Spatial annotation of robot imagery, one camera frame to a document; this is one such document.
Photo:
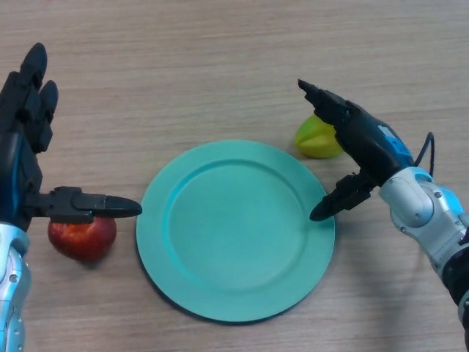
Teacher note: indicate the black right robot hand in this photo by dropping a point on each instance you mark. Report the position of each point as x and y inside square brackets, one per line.
[366, 143]

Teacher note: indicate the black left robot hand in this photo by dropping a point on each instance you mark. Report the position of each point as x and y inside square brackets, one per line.
[14, 165]

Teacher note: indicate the yellow green starfruit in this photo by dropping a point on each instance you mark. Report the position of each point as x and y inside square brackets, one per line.
[315, 141]

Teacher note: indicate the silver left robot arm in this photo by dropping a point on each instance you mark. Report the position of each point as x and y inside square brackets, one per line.
[11, 278]

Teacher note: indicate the teal green round plate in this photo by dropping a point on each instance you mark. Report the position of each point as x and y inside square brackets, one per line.
[234, 234]

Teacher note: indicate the red apple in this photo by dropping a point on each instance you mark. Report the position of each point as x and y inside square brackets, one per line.
[82, 238]

